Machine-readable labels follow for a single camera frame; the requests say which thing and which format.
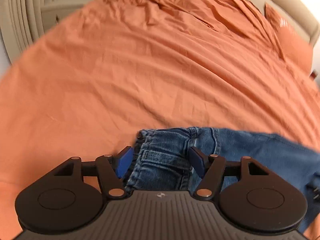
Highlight beige curtain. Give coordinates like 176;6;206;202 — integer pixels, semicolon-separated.
1;0;54;62

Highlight beige left nightstand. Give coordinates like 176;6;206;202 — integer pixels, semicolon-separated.
41;0;92;33

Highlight orange pillow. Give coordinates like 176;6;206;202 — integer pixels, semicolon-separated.
265;3;313;75

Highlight orange bed duvet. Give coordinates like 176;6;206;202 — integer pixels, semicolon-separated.
1;0;319;239

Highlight red item on nightstand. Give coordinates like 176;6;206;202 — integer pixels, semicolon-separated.
310;70;318;80

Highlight blue denim jeans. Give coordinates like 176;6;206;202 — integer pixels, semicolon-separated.
123;127;319;239

